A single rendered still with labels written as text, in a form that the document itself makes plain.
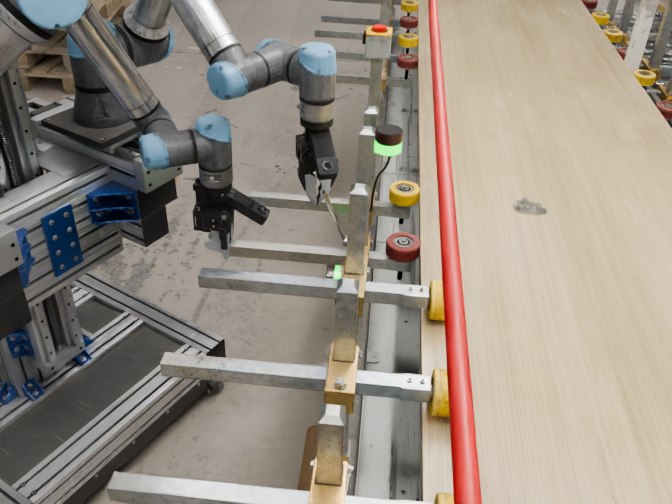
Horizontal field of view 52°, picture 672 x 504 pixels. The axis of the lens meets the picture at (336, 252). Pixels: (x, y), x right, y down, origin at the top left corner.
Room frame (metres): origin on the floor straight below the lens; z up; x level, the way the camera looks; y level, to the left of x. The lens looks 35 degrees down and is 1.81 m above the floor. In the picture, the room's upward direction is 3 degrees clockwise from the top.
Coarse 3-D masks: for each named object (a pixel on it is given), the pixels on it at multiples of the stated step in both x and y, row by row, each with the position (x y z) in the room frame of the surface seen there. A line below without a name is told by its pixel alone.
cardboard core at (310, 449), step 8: (312, 432) 1.45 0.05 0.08; (312, 440) 1.41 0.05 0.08; (304, 448) 1.40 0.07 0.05; (312, 448) 1.38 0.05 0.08; (304, 456) 1.36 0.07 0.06; (312, 456) 1.35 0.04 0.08; (304, 464) 1.33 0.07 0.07; (304, 472) 1.30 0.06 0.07; (304, 480) 1.27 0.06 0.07; (304, 488) 1.24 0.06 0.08
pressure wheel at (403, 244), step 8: (400, 232) 1.36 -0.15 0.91; (392, 240) 1.33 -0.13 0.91; (400, 240) 1.33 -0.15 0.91; (408, 240) 1.34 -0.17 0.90; (416, 240) 1.33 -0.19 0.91; (392, 248) 1.30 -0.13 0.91; (400, 248) 1.30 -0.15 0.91; (408, 248) 1.30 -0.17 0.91; (416, 248) 1.30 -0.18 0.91; (392, 256) 1.30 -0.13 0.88; (400, 256) 1.29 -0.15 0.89; (408, 256) 1.29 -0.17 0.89; (416, 256) 1.30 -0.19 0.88; (400, 272) 1.32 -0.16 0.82
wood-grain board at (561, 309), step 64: (448, 0) 3.41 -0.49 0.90; (512, 0) 3.46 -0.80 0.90; (576, 0) 3.51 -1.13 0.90; (448, 64) 2.53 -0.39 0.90; (512, 64) 2.56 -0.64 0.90; (576, 64) 2.60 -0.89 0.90; (448, 128) 1.97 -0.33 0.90; (512, 128) 1.99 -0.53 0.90; (576, 128) 2.01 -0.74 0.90; (640, 128) 2.03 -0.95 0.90; (512, 192) 1.59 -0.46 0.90; (576, 192) 1.60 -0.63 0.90; (640, 192) 1.62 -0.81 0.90; (512, 256) 1.29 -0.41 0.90; (576, 256) 1.31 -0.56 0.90; (640, 256) 1.32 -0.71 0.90; (512, 320) 1.07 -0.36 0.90; (576, 320) 1.08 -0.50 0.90; (640, 320) 1.09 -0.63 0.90; (512, 384) 0.89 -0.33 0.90; (576, 384) 0.90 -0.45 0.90; (640, 384) 0.90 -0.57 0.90; (448, 448) 0.74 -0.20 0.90; (512, 448) 0.74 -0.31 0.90; (576, 448) 0.75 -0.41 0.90; (640, 448) 0.76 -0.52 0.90
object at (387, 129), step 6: (384, 126) 1.39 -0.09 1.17; (390, 126) 1.39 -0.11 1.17; (396, 126) 1.39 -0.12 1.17; (384, 132) 1.36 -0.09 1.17; (390, 132) 1.36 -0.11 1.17; (396, 132) 1.36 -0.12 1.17; (390, 156) 1.37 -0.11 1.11; (384, 168) 1.37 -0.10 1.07; (378, 174) 1.37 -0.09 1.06; (372, 192) 1.37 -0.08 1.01; (372, 198) 1.37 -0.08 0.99; (372, 204) 1.37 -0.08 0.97
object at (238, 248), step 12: (240, 240) 1.37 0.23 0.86; (240, 252) 1.34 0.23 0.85; (252, 252) 1.34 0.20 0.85; (264, 252) 1.33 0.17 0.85; (276, 252) 1.33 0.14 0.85; (288, 252) 1.33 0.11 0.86; (300, 252) 1.33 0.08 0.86; (312, 252) 1.33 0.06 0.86; (324, 252) 1.33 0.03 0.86; (336, 252) 1.33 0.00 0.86; (372, 252) 1.34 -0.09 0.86; (384, 252) 1.34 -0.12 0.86; (336, 264) 1.32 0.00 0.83; (372, 264) 1.32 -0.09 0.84; (384, 264) 1.32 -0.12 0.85; (396, 264) 1.31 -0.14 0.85; (408, 264) 1.31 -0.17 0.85
